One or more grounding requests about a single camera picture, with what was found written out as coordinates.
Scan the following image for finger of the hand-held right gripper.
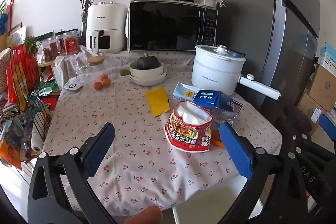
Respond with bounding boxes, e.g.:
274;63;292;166
287;132;319;161
318;113;336;142

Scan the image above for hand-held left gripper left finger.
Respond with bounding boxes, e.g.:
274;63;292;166
28;122;117;224

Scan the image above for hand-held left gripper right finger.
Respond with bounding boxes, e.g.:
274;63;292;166
218;123;307;224

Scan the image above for red instant noodle bowl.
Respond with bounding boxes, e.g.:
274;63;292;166
164;101;213;152

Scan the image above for person's left hand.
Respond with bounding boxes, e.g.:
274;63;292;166
123;204;164;224

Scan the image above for small cardboard box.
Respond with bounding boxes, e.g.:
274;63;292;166
298;93;328;123

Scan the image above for cherry print tablecloth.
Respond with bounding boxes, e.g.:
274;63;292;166
42;49;282;211

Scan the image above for large cardboard box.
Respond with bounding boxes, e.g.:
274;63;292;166
308;65;336;111

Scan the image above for clear plastic wrap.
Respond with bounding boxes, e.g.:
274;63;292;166
210;106;243;132

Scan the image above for white stool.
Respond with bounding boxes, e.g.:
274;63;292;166
172;185;264;224

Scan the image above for dark blue carton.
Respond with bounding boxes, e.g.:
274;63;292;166
194;89;235;110

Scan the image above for white paper roll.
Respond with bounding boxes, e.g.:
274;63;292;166
31;126;44;152

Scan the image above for white blue printed box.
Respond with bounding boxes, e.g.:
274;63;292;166
319;42;336;72

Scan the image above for yellow packet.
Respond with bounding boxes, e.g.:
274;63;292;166
145;87;171;117

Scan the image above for glass pitcher wooden lid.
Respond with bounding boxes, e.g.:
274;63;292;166
76;56;105;85

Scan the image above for white bowl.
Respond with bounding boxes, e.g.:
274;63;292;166
130;68;168;82
130;73;167;86

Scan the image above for light blue carton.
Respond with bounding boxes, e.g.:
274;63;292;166
172;82;201;102

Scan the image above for white electric cooking pot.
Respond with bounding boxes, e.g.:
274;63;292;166
191;48;281;101

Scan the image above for orange snack packet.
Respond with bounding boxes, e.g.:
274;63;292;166
0;132;23;169

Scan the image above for dark green pumpkin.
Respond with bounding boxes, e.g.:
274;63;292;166
136;53;160;70

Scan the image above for red snack packet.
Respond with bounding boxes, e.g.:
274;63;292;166
5;46;40;109

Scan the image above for red label jar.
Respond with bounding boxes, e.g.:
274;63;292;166
64;31;79;55

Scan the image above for clear jar red contents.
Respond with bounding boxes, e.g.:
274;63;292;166
48;38;59;59

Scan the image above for clear jar dark contents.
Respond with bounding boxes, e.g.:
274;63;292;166
56;34;66;54

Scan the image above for glass vase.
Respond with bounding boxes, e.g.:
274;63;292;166
81;13;90;46

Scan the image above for green leafy stalks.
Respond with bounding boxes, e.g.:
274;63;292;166
22;36;39;54

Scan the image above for white air fryer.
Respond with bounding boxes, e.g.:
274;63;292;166
86;1;128;54

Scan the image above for grey refrigerator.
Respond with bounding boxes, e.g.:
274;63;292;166
218;0;326;119

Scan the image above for black microwave oven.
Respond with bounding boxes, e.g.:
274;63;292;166
127;0;218;52

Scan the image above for black wire rack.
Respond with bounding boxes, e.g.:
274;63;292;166
0;46;53;164

